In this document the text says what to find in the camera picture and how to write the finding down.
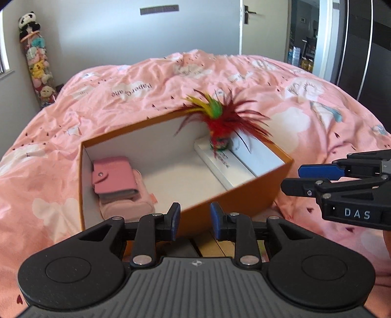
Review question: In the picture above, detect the pink printed blanket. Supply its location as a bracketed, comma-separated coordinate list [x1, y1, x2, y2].
[0, 50, 391, 318]

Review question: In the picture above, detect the blue bottle pack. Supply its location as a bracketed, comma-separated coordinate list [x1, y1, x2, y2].
[287, 46, 303, 65]

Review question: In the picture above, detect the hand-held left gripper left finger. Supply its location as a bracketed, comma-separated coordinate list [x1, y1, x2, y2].
[77, 202, 181, 270]

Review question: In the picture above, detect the panda plush toy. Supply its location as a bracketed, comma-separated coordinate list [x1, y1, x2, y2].
[18, 11, 39, 32]

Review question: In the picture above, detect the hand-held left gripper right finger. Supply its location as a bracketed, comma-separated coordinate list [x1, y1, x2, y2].
[209, 202, 315, 270]

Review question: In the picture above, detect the white door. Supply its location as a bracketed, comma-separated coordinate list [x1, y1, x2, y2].
[239, 0, 292, 63]

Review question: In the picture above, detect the dark wardrobe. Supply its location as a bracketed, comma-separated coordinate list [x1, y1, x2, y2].
[334, 0, 391, 104]

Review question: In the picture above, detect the colourful feather shuttlecock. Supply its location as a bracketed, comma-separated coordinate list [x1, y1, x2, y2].
[174, 89, 272, 159]

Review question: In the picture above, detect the long white box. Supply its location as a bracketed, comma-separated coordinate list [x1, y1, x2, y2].
[193, 135, 259, 191]

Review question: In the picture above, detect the black door handle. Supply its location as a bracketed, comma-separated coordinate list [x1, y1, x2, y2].
[242, 4, 257, 25]

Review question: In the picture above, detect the clear tube of plush toys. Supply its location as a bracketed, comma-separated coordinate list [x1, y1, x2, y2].
[19, 26, 57, 108]

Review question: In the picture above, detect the orange cardboard box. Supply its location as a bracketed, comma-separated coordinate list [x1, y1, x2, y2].
[79, 112, 294, 238]

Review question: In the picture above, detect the pink snap wallet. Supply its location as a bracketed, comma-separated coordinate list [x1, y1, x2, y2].
[92, 157, 141, 205]

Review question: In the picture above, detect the window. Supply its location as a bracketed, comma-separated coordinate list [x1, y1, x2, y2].
[0, 31, 15, 77]

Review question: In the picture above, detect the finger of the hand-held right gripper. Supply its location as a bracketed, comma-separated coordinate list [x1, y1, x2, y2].
[298, 149, 391, 178]
[280, 175, 391, 198]

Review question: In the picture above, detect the pink fabric pouch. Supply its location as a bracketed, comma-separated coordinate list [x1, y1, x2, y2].
[99, 171, 157, 221]

